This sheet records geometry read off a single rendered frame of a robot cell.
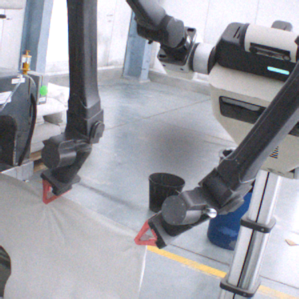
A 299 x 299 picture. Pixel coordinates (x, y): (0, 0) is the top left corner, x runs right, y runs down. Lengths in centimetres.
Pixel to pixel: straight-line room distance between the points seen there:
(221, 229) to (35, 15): 483
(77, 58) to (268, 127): 42
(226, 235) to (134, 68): 693
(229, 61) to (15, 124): 62
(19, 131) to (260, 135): 76
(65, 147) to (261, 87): 54
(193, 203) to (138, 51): 903
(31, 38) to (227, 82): 611
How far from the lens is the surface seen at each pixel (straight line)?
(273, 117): 80
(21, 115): 136
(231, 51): 127
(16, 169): 140
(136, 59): 988
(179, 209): 89
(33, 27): 723
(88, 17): 96
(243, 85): 128
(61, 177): 114
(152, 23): 116
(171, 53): 132
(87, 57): 99
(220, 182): 93
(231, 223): 333
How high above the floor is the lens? 157
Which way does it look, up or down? 17 degrees down
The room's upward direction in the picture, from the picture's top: 9 degrees clockwise
